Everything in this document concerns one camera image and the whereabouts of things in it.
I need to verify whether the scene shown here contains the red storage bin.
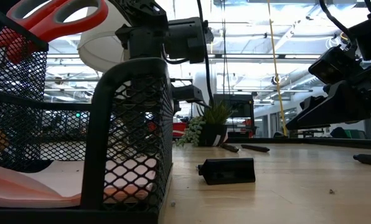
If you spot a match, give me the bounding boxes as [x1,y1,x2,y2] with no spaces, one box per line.
[172,122,189,138]

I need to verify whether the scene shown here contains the black mesh desk organizer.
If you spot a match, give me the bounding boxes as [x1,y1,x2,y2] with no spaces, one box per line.
[0,6,174,224]

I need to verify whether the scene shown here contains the black hanging cable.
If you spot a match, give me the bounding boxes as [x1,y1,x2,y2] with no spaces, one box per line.
[220,0,228,96]

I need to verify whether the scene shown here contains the black pen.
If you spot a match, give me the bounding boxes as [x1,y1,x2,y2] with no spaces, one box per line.
[220,142,240,154]
[240,144,271,154]
[352,153,371,168]

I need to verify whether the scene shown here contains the small black rectangular device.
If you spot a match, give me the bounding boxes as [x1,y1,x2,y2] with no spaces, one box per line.
[198,157,256,186]

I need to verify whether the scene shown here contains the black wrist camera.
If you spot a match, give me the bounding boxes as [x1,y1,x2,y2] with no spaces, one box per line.
[308,45,364,87]
[164,16,212,65]

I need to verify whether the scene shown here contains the green chair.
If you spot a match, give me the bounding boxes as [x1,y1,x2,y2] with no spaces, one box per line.
[344,129,366,140]

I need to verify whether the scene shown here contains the black bag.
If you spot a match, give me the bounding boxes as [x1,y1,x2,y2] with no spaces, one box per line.
[329,126,350,139]

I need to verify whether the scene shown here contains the small potted succulent plant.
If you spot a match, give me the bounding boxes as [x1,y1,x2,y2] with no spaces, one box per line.
[174,99,236,148]

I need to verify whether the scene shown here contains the yellow hanging cable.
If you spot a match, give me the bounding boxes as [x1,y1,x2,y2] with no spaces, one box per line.
[266,0,288,137]

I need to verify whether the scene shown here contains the black equipment cabinet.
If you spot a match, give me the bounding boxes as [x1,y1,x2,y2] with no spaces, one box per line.
[212,93,255,139]

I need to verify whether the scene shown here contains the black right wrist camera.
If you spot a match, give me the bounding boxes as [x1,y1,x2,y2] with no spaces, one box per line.
[308,45,364,87]

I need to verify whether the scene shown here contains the white lamp shade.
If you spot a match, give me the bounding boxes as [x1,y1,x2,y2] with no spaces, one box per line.
[77,0,133,74]

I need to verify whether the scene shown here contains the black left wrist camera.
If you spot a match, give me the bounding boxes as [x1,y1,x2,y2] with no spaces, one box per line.
[164,16,212,65]

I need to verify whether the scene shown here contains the pink sticky note pad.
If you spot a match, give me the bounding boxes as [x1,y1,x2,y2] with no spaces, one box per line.
[0,160,157,209]

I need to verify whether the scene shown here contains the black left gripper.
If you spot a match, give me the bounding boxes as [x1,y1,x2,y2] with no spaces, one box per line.
[115,21,205,105]

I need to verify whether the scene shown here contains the red handled scissors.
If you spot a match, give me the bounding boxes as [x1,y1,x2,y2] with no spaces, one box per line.
[0,0,110,74]

